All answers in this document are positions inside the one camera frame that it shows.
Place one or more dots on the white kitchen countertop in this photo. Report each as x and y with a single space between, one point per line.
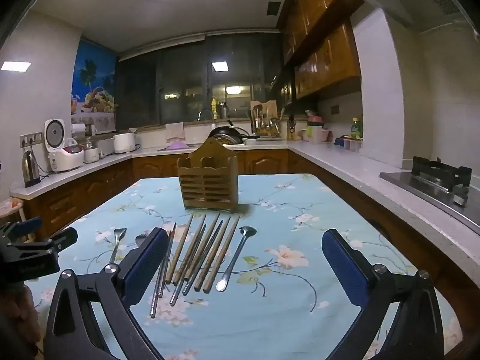
337 165

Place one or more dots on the pink green stacked cups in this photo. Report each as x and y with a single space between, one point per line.
315 129

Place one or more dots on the wooden utensil holder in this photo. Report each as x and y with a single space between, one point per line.
208 187

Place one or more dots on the green drink bottle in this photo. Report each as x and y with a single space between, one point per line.
356 129

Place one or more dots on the metal flask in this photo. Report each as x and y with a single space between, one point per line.
224 110

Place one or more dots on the white round appliance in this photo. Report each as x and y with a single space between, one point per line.
123 142

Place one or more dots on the metal kitchen faucet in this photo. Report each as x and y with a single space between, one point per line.
204 112

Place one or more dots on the small white cooker pot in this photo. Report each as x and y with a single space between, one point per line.
92 154

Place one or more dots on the hanging dish cloth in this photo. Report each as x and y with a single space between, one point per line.
174 131

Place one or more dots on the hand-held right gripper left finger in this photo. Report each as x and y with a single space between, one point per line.
148 262

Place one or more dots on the white pink rice cooker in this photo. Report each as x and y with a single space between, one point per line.
69 157

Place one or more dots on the beach fruit wall poster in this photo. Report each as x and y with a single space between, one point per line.
93 78

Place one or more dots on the wooden knife block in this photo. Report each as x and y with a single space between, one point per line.
291 129

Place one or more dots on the wooden cutting boards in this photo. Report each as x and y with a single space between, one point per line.
264 105

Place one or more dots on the blue floral tablecloth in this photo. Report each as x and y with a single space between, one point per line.
285 307

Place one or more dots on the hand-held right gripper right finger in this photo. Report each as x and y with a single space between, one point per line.
343 266

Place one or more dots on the long metal spoon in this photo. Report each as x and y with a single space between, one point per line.
247 231

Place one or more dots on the ceiling vent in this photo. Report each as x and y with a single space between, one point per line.
274 8

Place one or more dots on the yellow bottle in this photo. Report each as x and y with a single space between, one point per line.
214 109

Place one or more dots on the kitchen utensil drying rack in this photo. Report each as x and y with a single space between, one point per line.
264 125

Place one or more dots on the steel gas stove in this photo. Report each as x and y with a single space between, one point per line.
431 189

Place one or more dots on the white box appliance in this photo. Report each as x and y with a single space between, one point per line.
107 147

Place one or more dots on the purple sink mat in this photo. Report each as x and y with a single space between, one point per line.
178 145

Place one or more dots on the row of small containers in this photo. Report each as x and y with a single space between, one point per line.
348 144

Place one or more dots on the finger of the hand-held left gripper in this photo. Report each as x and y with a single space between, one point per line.
26 226
62 239

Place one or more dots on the white paper roll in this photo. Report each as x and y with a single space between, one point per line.
78 129

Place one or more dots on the wooden chopstick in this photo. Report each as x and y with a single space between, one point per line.
204 245
191 249
222 255
212 254
180 249

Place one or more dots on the small metal spoon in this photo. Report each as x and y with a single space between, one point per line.
117 237

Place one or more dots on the wooden upper cabinets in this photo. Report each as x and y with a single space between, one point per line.
322 52

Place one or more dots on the dark metal chopstick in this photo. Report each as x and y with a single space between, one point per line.
179 288
192 277

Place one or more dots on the black wok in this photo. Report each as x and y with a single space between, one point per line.
225 135

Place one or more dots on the dark wall outlet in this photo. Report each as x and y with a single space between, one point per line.
335 110

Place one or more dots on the wooden stool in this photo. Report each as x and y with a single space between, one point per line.
11 212

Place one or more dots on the steel electric kettle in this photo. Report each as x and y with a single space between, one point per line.
30 168

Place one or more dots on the person's left hand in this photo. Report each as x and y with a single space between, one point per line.
18 318

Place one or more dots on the wall socket strip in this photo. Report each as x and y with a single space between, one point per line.
32 138

